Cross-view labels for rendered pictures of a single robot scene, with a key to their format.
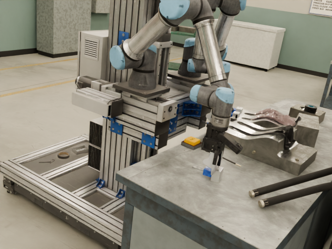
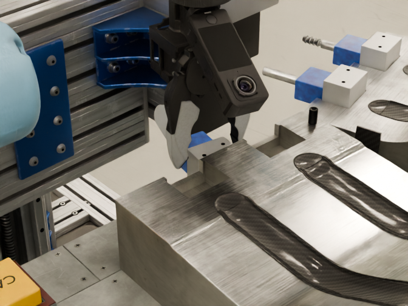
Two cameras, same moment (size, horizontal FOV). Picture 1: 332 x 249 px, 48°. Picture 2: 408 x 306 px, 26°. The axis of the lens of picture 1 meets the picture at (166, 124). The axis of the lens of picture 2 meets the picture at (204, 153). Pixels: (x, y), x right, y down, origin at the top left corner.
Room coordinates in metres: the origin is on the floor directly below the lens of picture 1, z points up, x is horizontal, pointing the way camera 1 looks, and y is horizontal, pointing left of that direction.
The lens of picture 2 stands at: (1.21, -0.49, 1.41)
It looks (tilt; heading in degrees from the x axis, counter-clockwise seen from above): 34 degrees down; 15
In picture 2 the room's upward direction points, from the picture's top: straight up
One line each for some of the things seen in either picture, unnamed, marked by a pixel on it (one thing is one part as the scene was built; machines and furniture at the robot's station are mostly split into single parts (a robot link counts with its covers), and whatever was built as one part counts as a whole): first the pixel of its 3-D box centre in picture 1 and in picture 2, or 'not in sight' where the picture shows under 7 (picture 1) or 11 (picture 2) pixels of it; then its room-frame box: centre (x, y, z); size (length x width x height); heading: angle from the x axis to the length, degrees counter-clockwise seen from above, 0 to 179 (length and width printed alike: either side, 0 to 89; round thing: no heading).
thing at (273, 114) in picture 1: (274, 115); not in sight; (2.15, -0.65, 0.90); 0.26 x 0.18 x 0.08; 72
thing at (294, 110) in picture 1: (307, 114); not in sight; (2.48, -0.96, 0.83); 0.20 x 0.15 x 0.07; 55
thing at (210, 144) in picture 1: (215, 138); not in sight; (1.44, -0.21, 0.99); 0.09 x 0.08 x 0.12; 68
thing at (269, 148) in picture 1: (262, 139); (399, 294); (1.81, -0.51, 0.87); 0.50 x 0.26 x 0.14; 55
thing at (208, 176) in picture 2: not in sight; (195, 192); (1.90, -0.30, 0.87); 0.05 x 0.05 x 0.04; 55
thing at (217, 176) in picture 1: (206, 170); not in sight; (1.45, -0.20, 0.83); 0.13 x 0.05 x 0.05; 68
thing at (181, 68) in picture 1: (190, 66); not in sight; (2.35, -0.11, 1.09); 0.15 x 0.15 x 0.10
